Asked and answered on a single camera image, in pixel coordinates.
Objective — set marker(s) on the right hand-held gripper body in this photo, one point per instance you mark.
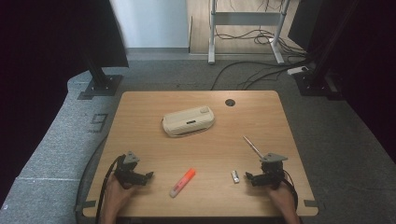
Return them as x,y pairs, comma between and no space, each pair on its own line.
273,172

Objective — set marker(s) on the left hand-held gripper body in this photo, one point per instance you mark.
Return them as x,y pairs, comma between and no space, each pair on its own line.
127,174

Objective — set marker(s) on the silver pen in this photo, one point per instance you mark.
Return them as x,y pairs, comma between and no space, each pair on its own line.
252,146

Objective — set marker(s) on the orange highlighter pen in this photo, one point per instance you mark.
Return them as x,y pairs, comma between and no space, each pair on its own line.
182,183

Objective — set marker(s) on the cream fabric pencil case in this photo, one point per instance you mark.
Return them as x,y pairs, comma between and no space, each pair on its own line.
186,119

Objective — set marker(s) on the person's left hand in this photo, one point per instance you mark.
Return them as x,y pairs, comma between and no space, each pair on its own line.
115,197

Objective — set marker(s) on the person's right hand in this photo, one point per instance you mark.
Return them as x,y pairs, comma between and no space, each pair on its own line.
285,200

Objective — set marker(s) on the black metal stand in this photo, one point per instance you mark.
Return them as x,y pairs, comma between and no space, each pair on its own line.
101,84
316,79

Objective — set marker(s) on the white power strip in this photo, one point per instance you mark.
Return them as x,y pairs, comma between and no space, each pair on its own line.
297,70

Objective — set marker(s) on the black monitor panel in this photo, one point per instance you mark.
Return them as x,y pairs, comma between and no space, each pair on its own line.
303,25

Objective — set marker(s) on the black curtain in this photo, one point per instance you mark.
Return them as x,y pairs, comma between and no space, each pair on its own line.
46,37

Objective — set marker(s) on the white metal desk frame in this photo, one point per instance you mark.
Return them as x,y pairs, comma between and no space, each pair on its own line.
246,18

